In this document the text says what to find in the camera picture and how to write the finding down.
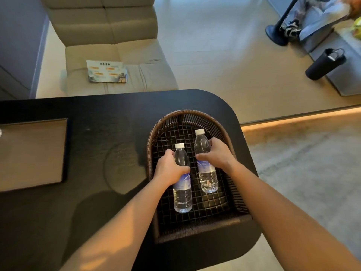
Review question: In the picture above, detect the person's right hand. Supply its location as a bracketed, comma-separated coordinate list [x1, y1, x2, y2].
[195, 137, 238, 174]

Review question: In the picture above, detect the person's left hand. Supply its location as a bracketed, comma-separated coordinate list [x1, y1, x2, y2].
[153, 149, 191, 186]

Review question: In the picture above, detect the clear water bottle white cap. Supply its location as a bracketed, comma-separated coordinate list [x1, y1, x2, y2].
[194, 129, 219, 193]
[173, 143, 193, 213]

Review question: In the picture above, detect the person's right forearm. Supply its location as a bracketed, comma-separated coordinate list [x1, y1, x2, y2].
[226, 162, 361, 271]

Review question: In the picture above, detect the person's left forearm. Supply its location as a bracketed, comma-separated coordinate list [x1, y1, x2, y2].
[60, 178, 173, 271]

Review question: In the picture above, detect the dark woven wicker basket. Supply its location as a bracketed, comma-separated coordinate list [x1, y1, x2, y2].
[146, 110, 252, 244]

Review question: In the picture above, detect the printed booklet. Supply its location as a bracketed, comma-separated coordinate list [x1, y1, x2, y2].
[86, 60, 128, 83]

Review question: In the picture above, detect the beige cushioned chair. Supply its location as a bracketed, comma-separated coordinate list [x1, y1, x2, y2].
[39, 0, 179, 97]

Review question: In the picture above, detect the black floor stand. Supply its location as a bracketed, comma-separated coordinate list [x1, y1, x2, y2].
[265, 0, 302, 46]

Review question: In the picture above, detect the black insulated flask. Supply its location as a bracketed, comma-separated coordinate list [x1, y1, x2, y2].
[305, 48, 347, 81]

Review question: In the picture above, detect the black white sneaker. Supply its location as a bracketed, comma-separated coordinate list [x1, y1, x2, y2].
[280, 20, 302, 40]

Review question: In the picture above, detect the grey floor mat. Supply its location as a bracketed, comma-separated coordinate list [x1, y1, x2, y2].
[309, 27, 361, 96]

